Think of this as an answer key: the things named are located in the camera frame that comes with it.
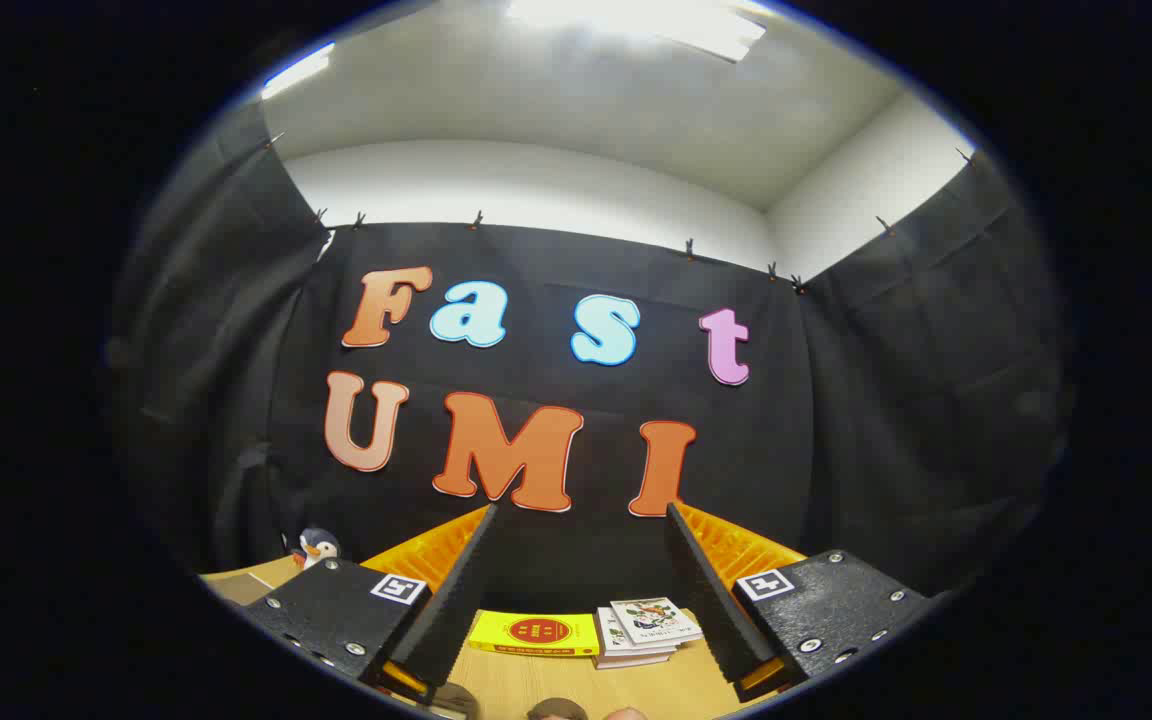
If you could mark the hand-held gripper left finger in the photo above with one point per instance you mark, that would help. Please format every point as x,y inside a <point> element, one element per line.
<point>456,610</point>

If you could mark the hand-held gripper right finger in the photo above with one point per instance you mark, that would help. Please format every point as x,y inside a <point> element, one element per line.
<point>716,610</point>

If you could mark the yellow book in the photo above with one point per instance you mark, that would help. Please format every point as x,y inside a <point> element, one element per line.
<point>536,632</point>

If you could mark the brown-edged book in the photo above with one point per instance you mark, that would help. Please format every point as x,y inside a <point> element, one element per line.
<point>626,661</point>

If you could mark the penguin plush toy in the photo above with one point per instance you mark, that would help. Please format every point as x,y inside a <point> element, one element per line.
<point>318,548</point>

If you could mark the black backdrop cloth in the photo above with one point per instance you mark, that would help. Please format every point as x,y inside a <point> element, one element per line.
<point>836,420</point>

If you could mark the small ceiling light panel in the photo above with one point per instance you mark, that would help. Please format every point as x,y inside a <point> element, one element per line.
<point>296,72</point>

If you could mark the large ceiling light panel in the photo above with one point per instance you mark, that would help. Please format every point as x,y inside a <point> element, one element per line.
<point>636,20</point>

